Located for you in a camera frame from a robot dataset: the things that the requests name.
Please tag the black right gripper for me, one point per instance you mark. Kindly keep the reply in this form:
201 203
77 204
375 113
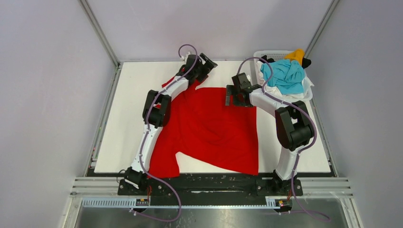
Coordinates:
233 96

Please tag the black t shirt in basket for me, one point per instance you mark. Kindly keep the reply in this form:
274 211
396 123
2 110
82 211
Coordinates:
305 62

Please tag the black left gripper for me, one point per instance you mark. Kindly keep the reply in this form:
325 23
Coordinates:
205 68

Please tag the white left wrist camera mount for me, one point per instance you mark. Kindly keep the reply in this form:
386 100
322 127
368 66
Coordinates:
185 56

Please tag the white slotted cable duct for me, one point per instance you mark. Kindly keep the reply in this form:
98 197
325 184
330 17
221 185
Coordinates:
143 203

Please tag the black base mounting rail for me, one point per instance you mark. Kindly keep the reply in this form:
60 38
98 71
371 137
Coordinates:
212 187

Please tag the teal t shirt in basket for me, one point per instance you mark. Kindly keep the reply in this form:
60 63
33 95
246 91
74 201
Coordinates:
284 74

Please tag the yellow t shirt in basket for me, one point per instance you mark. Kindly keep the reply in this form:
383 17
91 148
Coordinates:
296 55

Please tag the red t shirt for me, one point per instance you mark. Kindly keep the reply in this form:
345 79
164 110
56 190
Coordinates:
203 127

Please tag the white plastic laundry basket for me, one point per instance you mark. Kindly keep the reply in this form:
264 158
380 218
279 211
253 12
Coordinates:
275 54

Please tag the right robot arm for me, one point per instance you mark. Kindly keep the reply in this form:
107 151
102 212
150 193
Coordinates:
294 126

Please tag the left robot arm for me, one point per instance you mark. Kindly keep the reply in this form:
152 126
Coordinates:
157 111

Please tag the aluminium frame rails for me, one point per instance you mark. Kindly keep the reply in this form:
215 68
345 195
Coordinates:
319 187

